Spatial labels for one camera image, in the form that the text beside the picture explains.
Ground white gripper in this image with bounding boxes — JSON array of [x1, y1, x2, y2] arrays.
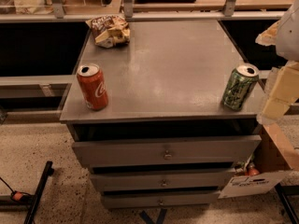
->
[[255, 0, 299, 125]]

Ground green soda can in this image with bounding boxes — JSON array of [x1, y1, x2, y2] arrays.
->
[[221, 63, 259, 111]]

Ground brown chip bag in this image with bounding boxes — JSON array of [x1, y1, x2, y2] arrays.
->
[[86, 15, 131, 49]]

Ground red cola can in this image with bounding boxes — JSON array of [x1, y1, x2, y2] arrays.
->
[[77, 63, 108, 110]]

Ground cardboard box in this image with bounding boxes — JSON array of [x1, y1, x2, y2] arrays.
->
[[220, 124, 299, 199]]

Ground top grey drawer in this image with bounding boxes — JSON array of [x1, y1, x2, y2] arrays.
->
[[72, 135, 261, 167]]

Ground grey drawer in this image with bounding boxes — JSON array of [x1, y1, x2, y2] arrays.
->
[[101, 190, 221, 209], [72, 135, 261, 167], [91, 169, 233, 192]]

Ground orange bottle in box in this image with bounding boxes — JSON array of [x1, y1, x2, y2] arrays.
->
[[247, 162, 260, 176]]

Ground grey drawer cabinet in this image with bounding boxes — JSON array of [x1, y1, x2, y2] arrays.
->
[[61, 21, 263, 197]]

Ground middle grey drawer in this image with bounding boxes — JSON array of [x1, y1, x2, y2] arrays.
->
[[91, 169, 233, 192]]

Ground bottom grey drawer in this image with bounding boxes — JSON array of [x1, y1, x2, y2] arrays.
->
[[101, 190, 221, 209]]

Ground black metal stand leg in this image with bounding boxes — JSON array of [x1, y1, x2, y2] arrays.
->
[[23, 161, 54, 224]]

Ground black cable with orange clip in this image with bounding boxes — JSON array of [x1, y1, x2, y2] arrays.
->
[[0, 176, 34, 205]]

